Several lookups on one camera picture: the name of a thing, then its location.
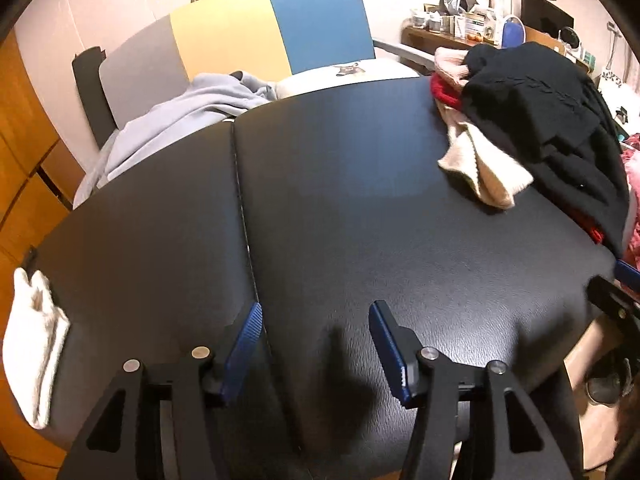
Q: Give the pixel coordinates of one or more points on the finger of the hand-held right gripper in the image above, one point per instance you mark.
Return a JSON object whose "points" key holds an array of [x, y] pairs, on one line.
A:
{"points": [[612, 297], [628, 271]]}

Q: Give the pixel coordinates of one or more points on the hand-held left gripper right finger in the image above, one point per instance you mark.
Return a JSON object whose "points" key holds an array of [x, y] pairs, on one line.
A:
{"points": [[389, 355]]}

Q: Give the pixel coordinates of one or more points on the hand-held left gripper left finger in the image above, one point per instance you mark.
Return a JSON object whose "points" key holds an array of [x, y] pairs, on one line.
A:
{"points": [[242, 355]]}

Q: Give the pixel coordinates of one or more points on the black knitted sweater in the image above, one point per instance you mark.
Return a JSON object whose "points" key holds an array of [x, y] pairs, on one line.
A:
{"points": [[540, 110]]}

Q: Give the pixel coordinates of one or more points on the pink red patterned cloth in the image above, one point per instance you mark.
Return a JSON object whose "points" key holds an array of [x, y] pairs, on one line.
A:
{"points": [[634, 185]]}

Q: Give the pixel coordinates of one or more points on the cream knitted sweater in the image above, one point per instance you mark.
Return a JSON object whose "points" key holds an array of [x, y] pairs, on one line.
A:
{"points": [[480, 170]]}

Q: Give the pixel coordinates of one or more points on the white knitted cloth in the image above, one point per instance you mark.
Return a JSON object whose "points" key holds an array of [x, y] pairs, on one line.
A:
{"points": [[35, 350]]}

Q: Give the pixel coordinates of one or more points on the light grey garment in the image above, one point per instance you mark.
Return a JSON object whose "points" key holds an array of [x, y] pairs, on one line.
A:
{"points": [[175, 120]]}

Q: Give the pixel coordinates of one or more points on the red ribbed sweater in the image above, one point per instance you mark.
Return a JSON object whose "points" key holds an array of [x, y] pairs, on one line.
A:
{"points": [[442, 91]]}

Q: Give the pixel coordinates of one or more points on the blue rounded object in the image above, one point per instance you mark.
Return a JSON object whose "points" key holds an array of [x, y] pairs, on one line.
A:
{"points": [[512, 35]]}

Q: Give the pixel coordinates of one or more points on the black monitor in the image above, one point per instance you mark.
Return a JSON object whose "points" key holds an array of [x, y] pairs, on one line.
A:
{"points": [[545, 15]]}

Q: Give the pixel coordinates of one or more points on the pink sweater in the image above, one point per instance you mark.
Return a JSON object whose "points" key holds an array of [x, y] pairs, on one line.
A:
{"points": [[450, 65]]}

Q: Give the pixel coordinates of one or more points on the white printed pillow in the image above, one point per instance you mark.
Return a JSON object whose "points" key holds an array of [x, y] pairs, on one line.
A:
{"points": [[320, 82]]}

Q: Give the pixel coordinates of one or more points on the group of small containers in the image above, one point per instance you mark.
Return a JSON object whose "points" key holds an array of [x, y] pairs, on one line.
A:
{"points": [[460, 22]]}

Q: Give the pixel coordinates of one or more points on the black headboard side panel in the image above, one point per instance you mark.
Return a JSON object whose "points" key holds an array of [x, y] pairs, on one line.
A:
{"points": [[90, 95]]}

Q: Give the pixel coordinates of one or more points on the cluttered wooden shelf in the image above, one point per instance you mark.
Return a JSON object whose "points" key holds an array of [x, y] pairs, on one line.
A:
{"points": [[425, 37]]}

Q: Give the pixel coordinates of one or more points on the grey yellow blue headboard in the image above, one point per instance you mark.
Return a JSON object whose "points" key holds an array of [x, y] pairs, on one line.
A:
{"points": [[225, 35]]}

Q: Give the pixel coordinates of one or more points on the grey metal bed rail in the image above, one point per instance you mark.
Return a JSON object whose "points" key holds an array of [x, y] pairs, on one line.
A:
{"points": [[405, 52]]}

